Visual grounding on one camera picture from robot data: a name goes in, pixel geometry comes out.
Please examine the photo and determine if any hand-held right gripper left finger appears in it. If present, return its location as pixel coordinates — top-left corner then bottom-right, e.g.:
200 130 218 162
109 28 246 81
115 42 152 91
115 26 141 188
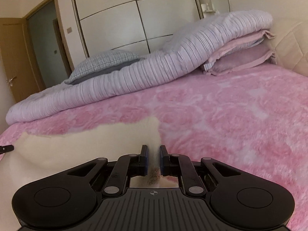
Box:
67 145 149 197

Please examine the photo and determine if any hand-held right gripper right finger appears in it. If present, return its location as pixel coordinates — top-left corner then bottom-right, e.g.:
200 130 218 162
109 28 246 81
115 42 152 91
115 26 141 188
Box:
159 145 241 197

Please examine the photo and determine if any cream striped garment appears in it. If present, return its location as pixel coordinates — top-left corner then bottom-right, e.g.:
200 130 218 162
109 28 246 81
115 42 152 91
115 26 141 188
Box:
0 116 180 231

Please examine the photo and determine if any pink fluffy blanket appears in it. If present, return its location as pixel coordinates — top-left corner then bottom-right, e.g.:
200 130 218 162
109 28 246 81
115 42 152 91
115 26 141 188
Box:
0 64 308 231

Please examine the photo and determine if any lilac ribbed quilt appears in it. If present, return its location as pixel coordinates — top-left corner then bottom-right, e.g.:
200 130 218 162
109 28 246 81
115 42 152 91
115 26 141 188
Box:
5 10 274 126

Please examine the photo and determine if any brown wooden door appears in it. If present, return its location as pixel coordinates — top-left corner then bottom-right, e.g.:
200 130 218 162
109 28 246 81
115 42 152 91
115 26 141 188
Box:
0 17 47 104

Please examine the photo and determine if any grey checked pillow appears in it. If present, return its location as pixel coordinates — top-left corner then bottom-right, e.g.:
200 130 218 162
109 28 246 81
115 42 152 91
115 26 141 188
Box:
64 49 141 85

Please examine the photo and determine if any pink pillow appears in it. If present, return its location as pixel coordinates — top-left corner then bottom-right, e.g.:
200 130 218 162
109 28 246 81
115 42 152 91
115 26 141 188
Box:
203 44 276 76
207 30 276 64

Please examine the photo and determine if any cream wardrobe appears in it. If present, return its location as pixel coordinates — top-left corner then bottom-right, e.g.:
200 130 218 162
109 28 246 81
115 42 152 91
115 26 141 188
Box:
69 0 205 65

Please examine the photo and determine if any cream padded headboard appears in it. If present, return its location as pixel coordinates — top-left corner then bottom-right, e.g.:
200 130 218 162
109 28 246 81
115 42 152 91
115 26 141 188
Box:
266 20 308 78

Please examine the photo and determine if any wooden door frame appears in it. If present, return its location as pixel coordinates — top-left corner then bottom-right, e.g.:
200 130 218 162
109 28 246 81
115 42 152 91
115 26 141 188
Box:
23 0 75 92

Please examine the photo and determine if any small white wall shelf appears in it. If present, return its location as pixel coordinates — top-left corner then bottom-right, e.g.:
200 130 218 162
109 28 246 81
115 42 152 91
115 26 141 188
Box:
201 3 217 14

